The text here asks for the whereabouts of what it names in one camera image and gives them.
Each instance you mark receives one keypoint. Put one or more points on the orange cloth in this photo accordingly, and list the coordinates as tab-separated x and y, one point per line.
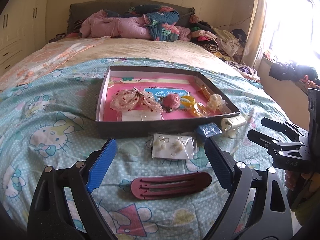
311	82

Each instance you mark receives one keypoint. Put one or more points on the clear plastic packet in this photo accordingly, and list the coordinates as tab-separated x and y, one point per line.
140	117

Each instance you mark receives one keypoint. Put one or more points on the pile of clothes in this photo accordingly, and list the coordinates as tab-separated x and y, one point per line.
225	42

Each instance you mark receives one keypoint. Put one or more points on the cream flower hair clip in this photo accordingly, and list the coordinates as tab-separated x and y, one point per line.
216	102

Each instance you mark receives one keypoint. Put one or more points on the cream wardrobe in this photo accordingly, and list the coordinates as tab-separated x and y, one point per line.
17	30

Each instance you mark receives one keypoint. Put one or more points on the person's right hand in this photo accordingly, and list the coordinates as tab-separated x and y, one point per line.
290	181

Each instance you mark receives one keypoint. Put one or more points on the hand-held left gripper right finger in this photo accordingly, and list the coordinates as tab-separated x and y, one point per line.
220	165

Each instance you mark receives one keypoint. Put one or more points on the maroon hair clip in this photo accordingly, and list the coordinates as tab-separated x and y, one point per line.
172	183

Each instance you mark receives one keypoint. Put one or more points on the cartoon cat printed blanket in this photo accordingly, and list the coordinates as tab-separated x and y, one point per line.
50	120

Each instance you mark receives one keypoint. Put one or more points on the lace bow hair clip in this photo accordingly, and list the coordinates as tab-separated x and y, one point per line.
135	101

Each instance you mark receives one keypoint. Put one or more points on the dark cardboard box tray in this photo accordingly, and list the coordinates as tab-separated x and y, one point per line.
120	130

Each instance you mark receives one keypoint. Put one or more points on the pink floral cloth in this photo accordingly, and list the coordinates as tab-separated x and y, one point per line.
50	57

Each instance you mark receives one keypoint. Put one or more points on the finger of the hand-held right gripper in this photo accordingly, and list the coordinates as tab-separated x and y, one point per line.
275	125
260	138

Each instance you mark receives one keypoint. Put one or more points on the earring card packet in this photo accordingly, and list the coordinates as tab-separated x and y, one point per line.
172	147

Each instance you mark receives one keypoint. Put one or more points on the pink quilt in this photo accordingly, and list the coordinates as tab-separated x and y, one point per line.
120	27

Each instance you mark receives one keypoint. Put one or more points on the beige bedspread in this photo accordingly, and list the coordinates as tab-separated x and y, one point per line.
150	50

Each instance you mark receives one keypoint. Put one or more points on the dark garment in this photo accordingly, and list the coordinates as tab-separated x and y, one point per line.
285	70

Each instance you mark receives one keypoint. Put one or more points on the cream curtain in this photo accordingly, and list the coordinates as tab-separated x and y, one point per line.
255	30

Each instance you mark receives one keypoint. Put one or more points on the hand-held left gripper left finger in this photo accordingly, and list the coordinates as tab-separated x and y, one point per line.
102	165

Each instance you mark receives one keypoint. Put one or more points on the small blue box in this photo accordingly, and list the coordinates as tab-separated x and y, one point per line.
207	131

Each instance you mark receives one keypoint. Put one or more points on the cream claw hair clip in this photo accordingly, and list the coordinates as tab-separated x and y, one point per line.
233	125

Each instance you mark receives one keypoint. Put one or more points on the dark floral quilt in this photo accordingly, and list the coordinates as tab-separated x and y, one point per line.
162	22

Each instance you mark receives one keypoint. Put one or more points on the striped dark pillow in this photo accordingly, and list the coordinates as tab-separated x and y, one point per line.
78	25

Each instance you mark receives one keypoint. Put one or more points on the yellow translucent hair clip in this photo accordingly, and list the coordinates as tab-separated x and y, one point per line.
199	110

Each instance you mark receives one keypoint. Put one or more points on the dark nightstand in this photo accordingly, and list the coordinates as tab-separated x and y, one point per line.
58	38

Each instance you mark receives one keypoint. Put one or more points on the pink fluffy pompom clip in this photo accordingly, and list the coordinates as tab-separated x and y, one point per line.
171	101

